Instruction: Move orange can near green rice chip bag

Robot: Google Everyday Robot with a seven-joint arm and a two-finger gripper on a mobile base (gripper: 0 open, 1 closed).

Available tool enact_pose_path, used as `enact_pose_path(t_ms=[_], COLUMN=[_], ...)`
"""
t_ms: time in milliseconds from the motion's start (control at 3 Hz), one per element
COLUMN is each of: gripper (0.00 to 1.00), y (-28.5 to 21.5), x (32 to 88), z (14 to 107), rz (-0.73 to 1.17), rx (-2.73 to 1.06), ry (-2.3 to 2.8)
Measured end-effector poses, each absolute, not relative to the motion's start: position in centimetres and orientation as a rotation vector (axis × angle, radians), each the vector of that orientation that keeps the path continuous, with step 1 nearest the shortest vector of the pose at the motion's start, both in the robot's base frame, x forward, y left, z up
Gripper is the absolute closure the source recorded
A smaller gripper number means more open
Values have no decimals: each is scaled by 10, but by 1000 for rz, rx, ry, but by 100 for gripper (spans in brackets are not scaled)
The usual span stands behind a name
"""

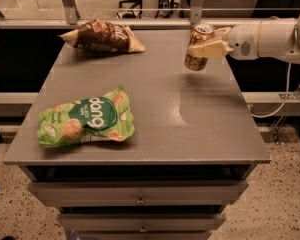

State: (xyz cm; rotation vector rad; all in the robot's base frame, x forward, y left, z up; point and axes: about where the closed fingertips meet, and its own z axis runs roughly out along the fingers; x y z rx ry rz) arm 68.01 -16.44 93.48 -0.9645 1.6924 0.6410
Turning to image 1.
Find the drawer with knob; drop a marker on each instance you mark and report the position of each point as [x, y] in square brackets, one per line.
[140, 194]
[141, 223]

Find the lower drawer with knob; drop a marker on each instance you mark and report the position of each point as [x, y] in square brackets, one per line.
[141, 223]

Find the grey drawer cabinet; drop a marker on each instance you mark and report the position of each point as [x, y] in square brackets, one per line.
[189, 127]

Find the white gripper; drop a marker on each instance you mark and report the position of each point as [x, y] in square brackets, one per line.
[240, 41]

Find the green rice chip bag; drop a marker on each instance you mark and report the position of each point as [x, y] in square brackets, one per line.
[105, 118]

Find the orange soda can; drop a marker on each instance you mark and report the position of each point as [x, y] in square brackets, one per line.
[200, 34]

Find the metal railing frame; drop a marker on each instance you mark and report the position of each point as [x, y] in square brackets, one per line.
[69, 13]

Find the brown chip bag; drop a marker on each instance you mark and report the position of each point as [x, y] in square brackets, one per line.
[103, 36]

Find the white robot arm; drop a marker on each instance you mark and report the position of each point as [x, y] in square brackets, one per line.
[272, 38]

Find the upper drawer with knob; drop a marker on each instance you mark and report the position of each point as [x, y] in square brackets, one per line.
[140, 194]

